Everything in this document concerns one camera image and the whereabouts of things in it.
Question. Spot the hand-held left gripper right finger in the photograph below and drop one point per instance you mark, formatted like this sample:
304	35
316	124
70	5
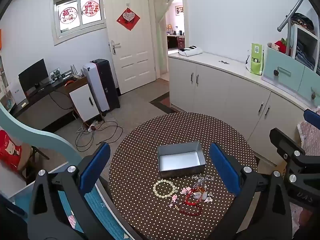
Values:
223	167

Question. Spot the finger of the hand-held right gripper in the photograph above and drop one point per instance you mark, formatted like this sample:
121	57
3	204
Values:
287	142
311	117

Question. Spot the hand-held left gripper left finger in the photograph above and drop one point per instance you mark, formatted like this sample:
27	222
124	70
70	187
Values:
96	165

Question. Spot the pale jade pendant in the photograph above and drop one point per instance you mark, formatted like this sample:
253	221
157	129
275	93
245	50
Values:
200	195

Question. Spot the grey metal tin box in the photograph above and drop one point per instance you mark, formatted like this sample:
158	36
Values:
180	160

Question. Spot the pink flower charm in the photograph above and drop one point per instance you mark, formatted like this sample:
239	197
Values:
173	200

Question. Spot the pink floral blanket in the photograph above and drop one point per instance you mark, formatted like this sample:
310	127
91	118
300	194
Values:
312	140

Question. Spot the white power strip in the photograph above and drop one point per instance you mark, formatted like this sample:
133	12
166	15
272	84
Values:
91	127

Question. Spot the round polka dot table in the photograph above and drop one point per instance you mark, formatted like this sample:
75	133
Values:
140	155

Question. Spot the blue quilted mat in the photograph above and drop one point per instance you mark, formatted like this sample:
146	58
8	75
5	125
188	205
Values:
100	212

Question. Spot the mint green drawer box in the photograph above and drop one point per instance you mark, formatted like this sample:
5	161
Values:
287	63

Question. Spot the wooden chair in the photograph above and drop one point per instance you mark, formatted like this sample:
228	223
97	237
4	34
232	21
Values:
35	152

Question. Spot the small white cabinet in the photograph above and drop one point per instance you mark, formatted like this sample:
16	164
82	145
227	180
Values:
82	102

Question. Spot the white shelf with clothes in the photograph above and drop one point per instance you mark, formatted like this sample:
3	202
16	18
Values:
305	45

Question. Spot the red plush toy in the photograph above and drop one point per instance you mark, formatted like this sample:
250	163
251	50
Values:
280	45

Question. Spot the dark wooden desk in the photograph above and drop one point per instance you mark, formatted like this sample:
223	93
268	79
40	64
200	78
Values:
45	105

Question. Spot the green paper bag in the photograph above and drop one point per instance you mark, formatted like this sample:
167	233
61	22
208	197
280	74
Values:
256	60

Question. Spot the black white air cooler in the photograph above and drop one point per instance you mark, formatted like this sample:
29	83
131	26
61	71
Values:
105	85

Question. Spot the white sideboard cabinet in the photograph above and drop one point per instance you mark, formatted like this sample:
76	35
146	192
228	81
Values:
212	87

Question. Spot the red cartoon cushion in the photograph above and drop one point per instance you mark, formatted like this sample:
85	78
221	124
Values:
8	150

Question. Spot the white router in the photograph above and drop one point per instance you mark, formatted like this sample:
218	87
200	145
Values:
75	72

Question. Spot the bunch of keys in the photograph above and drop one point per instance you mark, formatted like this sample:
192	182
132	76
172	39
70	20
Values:
223	61

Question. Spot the grey metal railing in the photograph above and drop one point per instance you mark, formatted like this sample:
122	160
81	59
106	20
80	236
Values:
291	15

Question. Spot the black monitor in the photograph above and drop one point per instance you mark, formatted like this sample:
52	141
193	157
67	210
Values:
32	76

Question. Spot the folded white black cloth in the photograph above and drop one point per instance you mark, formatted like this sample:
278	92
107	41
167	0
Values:
190	51

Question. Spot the white panel door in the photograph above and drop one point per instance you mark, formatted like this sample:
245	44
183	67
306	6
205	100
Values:
135	45

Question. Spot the red heart door ornament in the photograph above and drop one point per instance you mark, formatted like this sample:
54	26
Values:
128	18

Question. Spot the red round window decal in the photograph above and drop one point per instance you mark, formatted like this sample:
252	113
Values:
68	13
90	9

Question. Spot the window with white frame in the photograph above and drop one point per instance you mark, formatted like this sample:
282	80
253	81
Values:
79	12

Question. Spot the framed wall picture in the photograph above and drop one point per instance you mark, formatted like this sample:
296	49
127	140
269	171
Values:
179	10

